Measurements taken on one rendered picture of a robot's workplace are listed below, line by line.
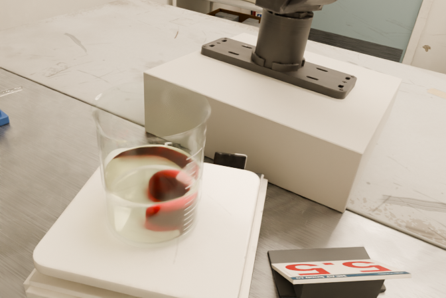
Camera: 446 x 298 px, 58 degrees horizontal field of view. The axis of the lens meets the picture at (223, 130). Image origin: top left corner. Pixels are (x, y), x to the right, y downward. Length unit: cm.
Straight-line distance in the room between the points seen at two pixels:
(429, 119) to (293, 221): 33
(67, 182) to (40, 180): 3
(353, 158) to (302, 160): 5
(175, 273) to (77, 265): 5
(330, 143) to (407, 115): 28
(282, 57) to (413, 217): 23
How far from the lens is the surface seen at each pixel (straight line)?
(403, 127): 62
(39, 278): 27
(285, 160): 42
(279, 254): 37
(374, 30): 320
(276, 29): 50
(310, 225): 41
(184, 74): 48
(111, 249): 25
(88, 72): 68
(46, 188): 44
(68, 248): 26
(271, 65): 51
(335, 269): 34
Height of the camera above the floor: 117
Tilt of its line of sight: 32 degrees down
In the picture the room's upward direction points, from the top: 5 degrees clockwise
